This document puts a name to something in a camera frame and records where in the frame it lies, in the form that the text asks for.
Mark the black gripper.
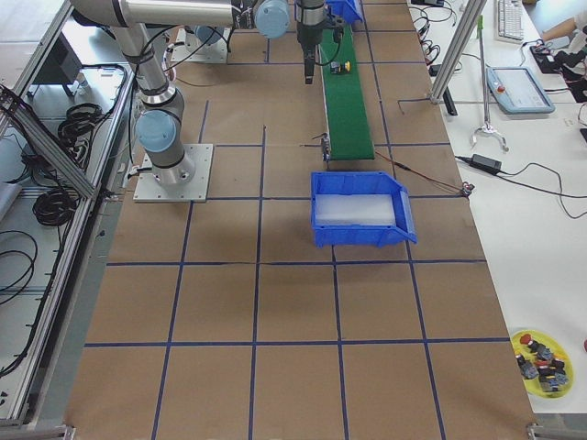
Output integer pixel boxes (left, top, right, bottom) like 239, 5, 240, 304
294, 0, 325, 84

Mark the yellow mushroom push button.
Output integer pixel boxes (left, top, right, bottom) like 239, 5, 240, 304
329, 60, 352, 75

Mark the blue source bin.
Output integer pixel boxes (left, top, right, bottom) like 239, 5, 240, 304
327, 0, 363, 25

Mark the green conveyor belt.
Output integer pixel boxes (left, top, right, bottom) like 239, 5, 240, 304
320, 26, 374, 160

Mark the blue destination bin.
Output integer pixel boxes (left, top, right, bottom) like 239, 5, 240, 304
311, 171, 417, 248

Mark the reacher grabber tool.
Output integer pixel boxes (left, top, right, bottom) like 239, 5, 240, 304
471, 15, 509, 152

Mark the white keyboard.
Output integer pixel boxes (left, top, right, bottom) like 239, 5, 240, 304
494, 0, 524, 43

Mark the black power adapter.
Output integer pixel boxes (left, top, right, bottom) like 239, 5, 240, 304
471, 154, 502, 175

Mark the teach pendant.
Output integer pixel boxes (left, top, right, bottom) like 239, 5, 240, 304
486, 67, 555, 115

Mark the yellow plate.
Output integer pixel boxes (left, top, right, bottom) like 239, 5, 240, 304
510, 329, 574, 399

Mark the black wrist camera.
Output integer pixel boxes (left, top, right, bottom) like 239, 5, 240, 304
325, 14, 346, 44

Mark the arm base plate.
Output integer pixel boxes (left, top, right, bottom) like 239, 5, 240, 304
170, 26, 229, 65
133, 144, 214, 203

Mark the aluminium frame post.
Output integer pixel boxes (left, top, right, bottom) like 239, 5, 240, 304
429, 0, 486, 104

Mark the red black wire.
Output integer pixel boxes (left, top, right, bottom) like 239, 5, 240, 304
373, 153, 473, 198

